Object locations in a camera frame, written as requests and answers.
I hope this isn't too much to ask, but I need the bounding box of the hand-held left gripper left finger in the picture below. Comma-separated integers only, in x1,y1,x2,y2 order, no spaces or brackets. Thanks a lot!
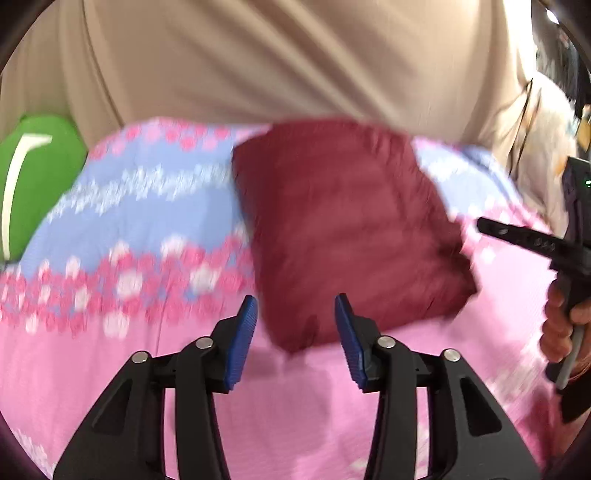
53,294,259,480

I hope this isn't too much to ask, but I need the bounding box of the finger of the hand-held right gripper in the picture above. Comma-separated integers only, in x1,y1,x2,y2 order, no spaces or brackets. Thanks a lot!
477,217,570,265

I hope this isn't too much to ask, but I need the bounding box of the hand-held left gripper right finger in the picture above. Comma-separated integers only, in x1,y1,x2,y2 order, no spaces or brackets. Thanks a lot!
335,293,541,480

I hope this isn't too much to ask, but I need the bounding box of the maroon garment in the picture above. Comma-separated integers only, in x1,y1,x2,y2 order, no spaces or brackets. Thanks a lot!
231,119,478,354

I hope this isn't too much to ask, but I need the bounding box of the person's right hand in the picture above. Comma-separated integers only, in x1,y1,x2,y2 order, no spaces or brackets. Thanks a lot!
539,278,591,364

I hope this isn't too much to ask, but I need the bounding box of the light beige cloth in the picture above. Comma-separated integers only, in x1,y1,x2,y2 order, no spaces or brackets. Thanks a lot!
489,76,575,227

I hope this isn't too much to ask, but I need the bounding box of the pink and blue floral blanket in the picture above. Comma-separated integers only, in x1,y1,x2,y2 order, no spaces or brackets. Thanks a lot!
0,116,573,480

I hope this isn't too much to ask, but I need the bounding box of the green pillow with white stripe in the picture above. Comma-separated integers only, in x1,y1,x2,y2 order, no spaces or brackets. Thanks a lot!
0,114,88,264

